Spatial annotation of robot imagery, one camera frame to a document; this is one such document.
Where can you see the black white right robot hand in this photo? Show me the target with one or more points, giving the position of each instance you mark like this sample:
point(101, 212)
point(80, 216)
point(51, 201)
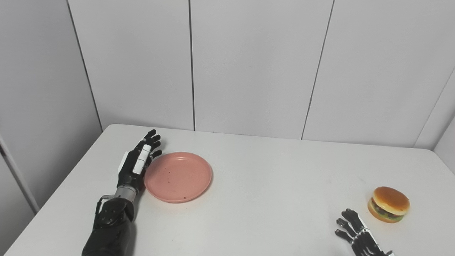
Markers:
point(362, 241)

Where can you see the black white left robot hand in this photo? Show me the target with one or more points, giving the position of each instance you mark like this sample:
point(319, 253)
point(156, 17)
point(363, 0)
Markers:
point(129, 170)

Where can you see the pink round plate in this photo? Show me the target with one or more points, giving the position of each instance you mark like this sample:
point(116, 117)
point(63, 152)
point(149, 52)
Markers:
point(177, 177)

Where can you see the toy hamburger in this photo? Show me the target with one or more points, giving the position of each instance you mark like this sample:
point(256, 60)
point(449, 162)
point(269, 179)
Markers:
point(390, 201)

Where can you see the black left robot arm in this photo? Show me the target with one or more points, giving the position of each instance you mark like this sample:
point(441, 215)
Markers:
point(112, 231)

